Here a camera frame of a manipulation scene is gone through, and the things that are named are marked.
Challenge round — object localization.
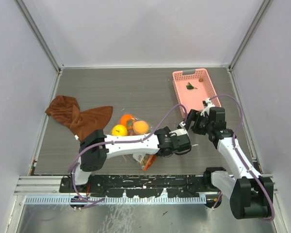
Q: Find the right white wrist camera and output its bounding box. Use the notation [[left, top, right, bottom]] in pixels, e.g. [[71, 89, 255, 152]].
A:
[[201, 98, 215, 117]]

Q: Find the brown cloth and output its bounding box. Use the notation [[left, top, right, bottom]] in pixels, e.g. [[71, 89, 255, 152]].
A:
[[45, 96, 113, 141]]

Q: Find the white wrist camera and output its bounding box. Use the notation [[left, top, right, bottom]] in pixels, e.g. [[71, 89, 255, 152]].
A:
[[201, 98, 215, 117], [170, 121, 188, 136]]

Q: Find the brown longan bunch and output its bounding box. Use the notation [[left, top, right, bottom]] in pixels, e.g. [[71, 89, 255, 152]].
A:
[[139, 154, 152, 170]]

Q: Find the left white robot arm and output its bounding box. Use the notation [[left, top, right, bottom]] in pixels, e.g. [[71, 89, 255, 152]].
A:
[[68, 127, 192, 192]]

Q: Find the red cherry with leaves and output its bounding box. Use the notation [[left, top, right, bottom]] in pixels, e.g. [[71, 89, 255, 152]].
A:
[[127, 120, 134, 136]]

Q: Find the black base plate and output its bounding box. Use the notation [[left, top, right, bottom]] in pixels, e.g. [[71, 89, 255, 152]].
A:
[[59, 173, 232, 199]]

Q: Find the clear orange-zip bag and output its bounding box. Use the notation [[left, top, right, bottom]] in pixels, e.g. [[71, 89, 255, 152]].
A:
[[117, 116, 157, 171]]

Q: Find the pink plastic basket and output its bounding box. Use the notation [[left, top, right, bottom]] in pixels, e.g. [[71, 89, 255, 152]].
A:
[[173, 68, 217, 111]]

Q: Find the loose green leaf sprig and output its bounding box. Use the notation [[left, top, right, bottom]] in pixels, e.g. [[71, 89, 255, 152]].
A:
[[186, 82, 197, 90]]

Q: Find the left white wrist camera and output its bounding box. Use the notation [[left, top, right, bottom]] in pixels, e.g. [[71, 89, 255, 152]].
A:
[[170, 121, 188, 136]]

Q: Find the orange persimmon toy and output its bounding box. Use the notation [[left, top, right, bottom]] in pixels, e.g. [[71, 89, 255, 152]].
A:
[[120, 114, 136, 129]]

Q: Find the slotted cable duct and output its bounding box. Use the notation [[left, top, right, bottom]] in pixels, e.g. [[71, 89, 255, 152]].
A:
[[24, 195, 207, 205]]

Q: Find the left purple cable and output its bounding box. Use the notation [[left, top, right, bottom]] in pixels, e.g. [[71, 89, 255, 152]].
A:
[[67, 103, 187, 211]]

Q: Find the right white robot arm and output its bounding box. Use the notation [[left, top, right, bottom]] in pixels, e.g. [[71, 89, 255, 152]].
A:
[[185, 107, 275, 221]]

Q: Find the orange peach toy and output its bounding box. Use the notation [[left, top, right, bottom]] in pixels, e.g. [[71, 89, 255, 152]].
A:
[[133, 120, 150, 135]]

